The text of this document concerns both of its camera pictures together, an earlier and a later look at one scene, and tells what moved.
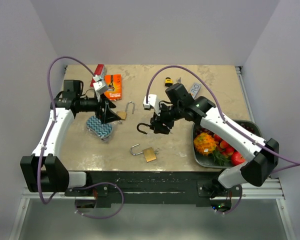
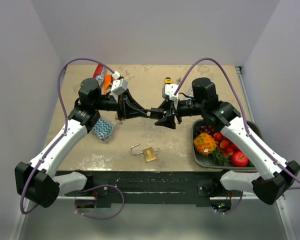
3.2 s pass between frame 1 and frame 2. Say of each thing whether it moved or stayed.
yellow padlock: stayed
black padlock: moved
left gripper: moved
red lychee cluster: stayed
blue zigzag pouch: stayed
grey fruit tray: stayed
